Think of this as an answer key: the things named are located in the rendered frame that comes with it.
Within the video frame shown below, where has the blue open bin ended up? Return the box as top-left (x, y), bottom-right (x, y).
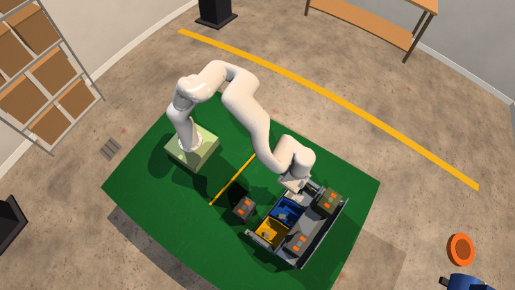
top-left (269, 198), bottom-right (305, 230)

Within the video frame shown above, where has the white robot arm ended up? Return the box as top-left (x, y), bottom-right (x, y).
top-left (166, 60), bottom-right (316, 195)

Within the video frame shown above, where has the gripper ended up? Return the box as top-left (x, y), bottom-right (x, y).
top-left (281, 163), bottom-right (312, 193)

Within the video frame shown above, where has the yellow open bin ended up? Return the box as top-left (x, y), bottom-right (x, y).
top-left (255, 216), bottom-right (290, 248)

